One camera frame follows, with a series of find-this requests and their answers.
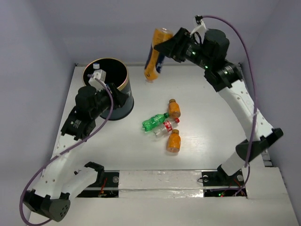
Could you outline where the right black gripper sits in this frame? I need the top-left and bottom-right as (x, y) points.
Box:
(153, 27), (212, 70)

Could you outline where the large orange bottle blue label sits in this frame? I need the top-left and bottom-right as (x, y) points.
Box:
(144, 28), (173, 82)

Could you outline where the green plastic bottle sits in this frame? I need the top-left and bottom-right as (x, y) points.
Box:
(142, 113), (169, 132)

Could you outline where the small orange bottle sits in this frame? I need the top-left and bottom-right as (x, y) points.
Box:
(168, 99), (181, 119)
(166, 129), (181, 154)

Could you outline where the clear bottle red label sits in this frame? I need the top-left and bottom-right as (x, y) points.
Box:
(154, 118), (180, 138)

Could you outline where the clear plastic bottle white cap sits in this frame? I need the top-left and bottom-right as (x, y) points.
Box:
(93, 63), (100, 70)

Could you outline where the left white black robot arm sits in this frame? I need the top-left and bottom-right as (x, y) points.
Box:
(19, 82), (134, 222)

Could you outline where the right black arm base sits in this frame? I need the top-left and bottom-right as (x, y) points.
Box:
(197, 165), (247, 197)

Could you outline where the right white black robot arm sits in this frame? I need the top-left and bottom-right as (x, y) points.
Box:
(154, 28), (284, 185)

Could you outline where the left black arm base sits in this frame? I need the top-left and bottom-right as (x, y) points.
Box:
(77, 170), (119, 198)

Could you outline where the dark bin with gold rim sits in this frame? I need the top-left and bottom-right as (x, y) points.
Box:
(82, 58), (134, 121)

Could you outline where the silver foil strip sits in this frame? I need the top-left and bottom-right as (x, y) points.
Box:
(118, 170), (204, 199)

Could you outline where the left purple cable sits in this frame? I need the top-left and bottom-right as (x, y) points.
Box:
(20, 74), (115, 226)

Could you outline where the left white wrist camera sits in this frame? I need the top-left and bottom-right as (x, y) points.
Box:
(88, 69), (106, 91)

